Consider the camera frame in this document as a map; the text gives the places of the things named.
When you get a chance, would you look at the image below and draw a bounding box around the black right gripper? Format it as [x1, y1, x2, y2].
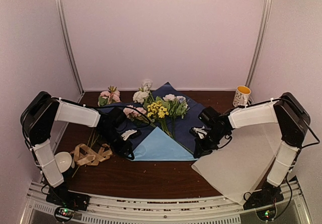
[193, 128, 227, 158]

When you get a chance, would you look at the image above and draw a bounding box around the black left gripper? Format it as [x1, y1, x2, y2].
[97, 128, 133, 161]

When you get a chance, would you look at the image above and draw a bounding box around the white fake flower long stem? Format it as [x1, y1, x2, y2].
[132, 79, 154, 104]

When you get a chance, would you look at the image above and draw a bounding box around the blue wrapping paper sheet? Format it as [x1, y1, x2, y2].
[113, 95, 203, 161]

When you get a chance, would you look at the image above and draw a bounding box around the yellow fake flower bunch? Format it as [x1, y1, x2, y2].
[147, 100, 173, 138]

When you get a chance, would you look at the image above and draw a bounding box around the pink fake rose stem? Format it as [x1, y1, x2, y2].
[123, 105, 156, 127]

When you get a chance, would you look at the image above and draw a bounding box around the pale rose leafy stem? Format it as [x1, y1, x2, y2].
[163, 94, 189, 139]

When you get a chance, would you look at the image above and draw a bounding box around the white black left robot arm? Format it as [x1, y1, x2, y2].
[20, 91, 141, 206]

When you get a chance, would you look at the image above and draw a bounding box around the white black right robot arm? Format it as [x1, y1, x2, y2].
[190, 92, 310, 205]

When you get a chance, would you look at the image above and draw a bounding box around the pink rose bunch with leaves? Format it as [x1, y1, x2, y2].
[95, 86, 124, 146]

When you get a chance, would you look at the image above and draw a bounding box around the white translucent paper sheet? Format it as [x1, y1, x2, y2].
[192, 123, 281, 205]

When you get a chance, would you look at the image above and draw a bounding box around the beige ribbon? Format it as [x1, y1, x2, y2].
[70, 143, 113, 166]

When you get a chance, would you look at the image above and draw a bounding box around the white floral mug yellow inside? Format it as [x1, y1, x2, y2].
[232, 86, 251, 107]

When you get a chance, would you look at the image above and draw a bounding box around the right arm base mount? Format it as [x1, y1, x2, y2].
[243, 185, 284, 222]

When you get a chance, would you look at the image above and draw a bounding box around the aluminium front rail frame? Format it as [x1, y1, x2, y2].
[20, 181, 312, 224]

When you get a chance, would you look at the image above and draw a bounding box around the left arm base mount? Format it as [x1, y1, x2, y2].
[41, 182, 90, 223]

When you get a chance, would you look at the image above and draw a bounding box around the aluminium corner post right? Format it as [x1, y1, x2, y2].
[246, 0, 273, 87]

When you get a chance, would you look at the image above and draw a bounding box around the aluminium corner post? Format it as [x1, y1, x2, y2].
[55, 0, 84, 95]
[246, 0, 273, 87]

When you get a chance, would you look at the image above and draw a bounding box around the aluminium corner post left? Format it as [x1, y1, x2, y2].
[55, 0, 84, 95]

